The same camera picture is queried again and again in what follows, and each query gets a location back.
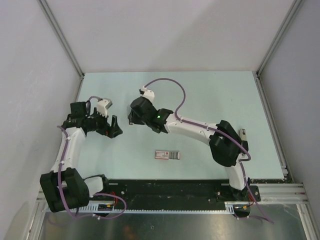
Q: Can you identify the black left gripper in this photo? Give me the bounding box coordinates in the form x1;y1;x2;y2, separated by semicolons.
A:
88;107;123;139

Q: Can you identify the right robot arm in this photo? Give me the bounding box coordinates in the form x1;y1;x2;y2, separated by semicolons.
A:
128;96;251;201

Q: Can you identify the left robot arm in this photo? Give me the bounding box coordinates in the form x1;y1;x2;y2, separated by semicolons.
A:
39;97;123;213

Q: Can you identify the red white staple box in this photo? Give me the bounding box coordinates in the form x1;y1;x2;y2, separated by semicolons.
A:
154;150;181;160

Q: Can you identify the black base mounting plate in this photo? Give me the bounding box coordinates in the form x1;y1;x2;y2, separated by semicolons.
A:
91;179;261;211

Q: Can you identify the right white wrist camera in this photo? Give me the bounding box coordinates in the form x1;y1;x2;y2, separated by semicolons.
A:
139;86;155;103

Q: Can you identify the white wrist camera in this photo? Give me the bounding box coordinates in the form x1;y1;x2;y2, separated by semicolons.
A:
139;86;155;103
96;98;113;118

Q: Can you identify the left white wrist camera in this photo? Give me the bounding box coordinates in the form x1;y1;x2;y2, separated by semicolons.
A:
96;98;113;118

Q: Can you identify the grey slotted cable duct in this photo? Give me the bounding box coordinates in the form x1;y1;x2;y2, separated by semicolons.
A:
70;202;235;216

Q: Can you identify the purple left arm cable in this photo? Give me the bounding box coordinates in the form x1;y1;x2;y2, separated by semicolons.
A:
56;95;127;221

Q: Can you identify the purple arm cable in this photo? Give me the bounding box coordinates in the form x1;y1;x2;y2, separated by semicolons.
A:
56;95;127;221
140;77;275;224

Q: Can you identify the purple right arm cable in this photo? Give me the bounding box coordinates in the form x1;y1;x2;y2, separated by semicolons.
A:
140;77;275;224

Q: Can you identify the left aluminium corner post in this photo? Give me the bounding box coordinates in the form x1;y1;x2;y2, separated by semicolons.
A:
37;0;84;79

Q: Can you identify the aluminium corner post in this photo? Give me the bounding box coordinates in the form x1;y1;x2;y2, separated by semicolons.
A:
255;0;305;76
37;0;84;79

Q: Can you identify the right aluminium corner post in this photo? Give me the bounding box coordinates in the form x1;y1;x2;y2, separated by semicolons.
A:
255;0;305;76

